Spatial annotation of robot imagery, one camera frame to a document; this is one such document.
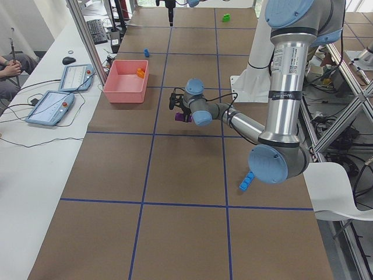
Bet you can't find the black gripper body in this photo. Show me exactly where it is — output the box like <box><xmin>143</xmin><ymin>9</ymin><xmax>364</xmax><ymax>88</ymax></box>
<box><xmin>179</xmin><ymin>103</ymin><xmax>192</xmax><ymax>117</ymax></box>
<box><xmin>165</xmin><ymin>0</ymin><xmax>175</xmax><ymax>9</ymax></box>

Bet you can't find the purple toy block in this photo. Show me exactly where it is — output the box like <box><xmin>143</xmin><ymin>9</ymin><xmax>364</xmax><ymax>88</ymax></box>
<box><xmin>174</xmin><ymin>113</ymin><xmax>192</xmax><ymax>123</ymax></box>

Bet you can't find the orange toy block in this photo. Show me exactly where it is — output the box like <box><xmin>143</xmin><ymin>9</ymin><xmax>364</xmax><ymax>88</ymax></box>
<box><xmin>136</xmin><ymin>68</ymin><xmax>146</xmax><ymax>79</ymax></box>

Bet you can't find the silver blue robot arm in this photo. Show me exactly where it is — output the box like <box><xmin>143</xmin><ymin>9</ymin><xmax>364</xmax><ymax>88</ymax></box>
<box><xmin>169</xmin><ymin>1</ymin><xmax>346</xmax><ymax>189</ymax></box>
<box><xmin>164</xmin><ymin>0</ymin><xmax>200</xmax><ymax>27</ymax></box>

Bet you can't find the pink plastic box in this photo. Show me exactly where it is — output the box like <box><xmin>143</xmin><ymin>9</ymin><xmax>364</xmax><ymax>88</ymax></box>
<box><xmin>103</xmin><ymin>59</ymin><xmax>149</xmax><ymax>103</ymax></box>

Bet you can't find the person's hand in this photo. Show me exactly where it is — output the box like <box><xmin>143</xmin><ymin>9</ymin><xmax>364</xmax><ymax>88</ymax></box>
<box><xmin>3</xmin><ymin>61</ymin><xmax>22</xmax><ymax>77</ymax></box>

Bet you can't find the green toy block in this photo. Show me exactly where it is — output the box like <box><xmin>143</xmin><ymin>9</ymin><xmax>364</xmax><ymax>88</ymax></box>
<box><xmin>221</xmin><ymin>13</ymin><xmax>231</xmax><ymax>22</ymax></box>

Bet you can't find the black keyboard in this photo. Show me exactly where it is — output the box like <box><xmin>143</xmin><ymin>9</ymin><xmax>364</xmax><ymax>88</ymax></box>
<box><xmin>86</xmin><ymin>19</ymin><xmax>108</xmax><ymax>45</ymax></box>

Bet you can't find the long blue toy block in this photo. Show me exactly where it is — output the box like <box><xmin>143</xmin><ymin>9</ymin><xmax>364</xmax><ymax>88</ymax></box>
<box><xmin>239</xmin><ymin>171</ymin><xmax>255</xmax><ymax>192</ymax></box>

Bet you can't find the black computer mouse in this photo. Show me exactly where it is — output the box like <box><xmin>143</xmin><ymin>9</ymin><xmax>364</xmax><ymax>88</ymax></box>
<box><xmin>62</xmin><ymin>57</ymin><xmax>76</xmax><ymax>65</ymax></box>

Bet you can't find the upper teach pendant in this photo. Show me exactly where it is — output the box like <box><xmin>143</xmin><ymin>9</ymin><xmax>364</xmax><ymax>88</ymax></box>
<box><xmin>58</xmin><ymin>64</ymin><xmax>95</xmax><ymax>92</ymax></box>

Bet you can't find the teach pendant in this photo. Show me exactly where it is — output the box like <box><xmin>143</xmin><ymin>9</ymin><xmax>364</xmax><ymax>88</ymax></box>
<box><xmin>58</xmin><ymin>64</ymin><xmax>95</xmax><ymax>92</ymax></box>
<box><xmin>25</xmin><ymin>90</ymin><xmax>75</xmax><ymax>126</ymax></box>

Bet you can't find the lower teach pendant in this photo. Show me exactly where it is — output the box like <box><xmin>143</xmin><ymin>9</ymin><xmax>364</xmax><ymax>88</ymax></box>
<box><xmin>25</xmin><ymin>90</ymin><xmax>75</xmax><ymax>126</ymax></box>

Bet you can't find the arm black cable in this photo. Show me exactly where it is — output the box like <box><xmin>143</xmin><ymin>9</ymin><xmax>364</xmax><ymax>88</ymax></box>
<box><xmin>173</xmin><ymin>87</ymin><xmax>263</xmax><ymax>146</ymax></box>

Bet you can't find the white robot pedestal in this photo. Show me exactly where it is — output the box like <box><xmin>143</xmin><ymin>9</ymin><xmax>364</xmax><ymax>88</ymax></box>
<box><xmin>230</xmin><ymin>1</ymin><xmax>274</xmax><ymax>103</ymax></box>

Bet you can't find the aluminium frame post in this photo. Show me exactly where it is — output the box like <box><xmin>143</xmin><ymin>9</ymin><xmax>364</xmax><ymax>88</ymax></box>
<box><xmin>66</xmin><ymin>0</ymin><xmax>107</xmax><ymax>86</ymax></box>

